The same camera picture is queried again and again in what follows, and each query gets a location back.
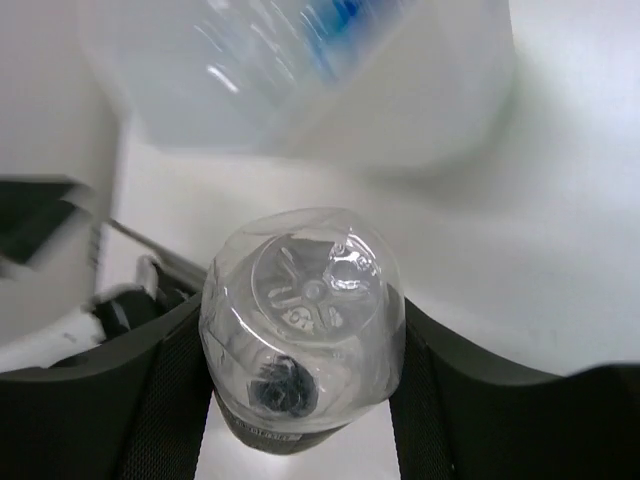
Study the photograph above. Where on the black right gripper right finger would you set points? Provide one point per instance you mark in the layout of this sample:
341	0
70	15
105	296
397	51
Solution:
462	412

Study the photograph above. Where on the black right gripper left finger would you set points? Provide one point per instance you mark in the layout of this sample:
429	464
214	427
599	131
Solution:
132	408

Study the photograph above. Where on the small black label bottle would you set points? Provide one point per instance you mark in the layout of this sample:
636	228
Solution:
303	326

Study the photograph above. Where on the blue label Aquarius bottle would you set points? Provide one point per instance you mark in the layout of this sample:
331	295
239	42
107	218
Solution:
270	48

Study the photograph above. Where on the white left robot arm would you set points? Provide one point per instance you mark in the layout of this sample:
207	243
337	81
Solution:
50	314

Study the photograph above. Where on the white octagonal plastic bin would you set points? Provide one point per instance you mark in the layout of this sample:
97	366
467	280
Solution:
385	83

